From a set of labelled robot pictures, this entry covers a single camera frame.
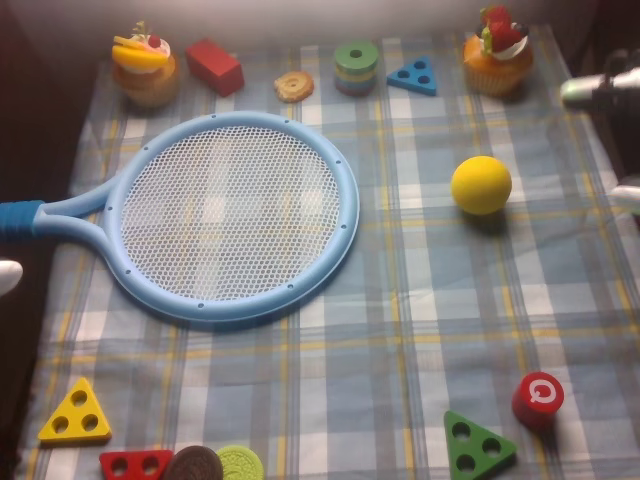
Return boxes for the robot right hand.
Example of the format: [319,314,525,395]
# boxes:
[559,49,640,217]

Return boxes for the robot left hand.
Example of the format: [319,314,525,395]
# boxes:
[0,258,25,297]

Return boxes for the yellow foam ball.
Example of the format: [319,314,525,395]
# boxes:
[450,155,513,216]

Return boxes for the light blue toy racket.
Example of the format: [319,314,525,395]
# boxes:
[0,110,361,321]

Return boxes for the toy cupcake with strawberry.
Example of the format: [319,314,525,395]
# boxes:
[462,4,535,97]

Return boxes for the blue triangle block with holes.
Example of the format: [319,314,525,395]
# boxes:
[386,55,439,96]

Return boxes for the yellow triangle block with holes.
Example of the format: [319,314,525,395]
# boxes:
[38,377,113,445]

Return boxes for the stacked coloured wooden rings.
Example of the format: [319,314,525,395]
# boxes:
[333,41,380,97]

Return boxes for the red trapezoid block with holes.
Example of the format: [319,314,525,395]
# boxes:
[98,448,174,480]

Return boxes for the toy cupcake with orange slice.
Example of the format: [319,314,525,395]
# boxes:
[110,19,181,107]

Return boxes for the brown toy sandwich cookie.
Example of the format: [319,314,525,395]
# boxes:
[163,444,225,480]

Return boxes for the tan toy biscuit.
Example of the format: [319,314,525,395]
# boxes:
[273,70,315,104]

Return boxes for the red rectangular wooden block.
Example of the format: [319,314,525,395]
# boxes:
[185,38,245,98]

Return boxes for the green toy sandwich cookie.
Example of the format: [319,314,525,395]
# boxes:
[215,444,265,480]

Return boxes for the red cylinder block with print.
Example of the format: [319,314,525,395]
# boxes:
[511,371,566,430]

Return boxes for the blue plaid tablecloth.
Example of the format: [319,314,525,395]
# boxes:
[14,24,640,480]

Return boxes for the green triangle block with holes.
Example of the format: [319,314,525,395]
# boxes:
[443,410,519,480]

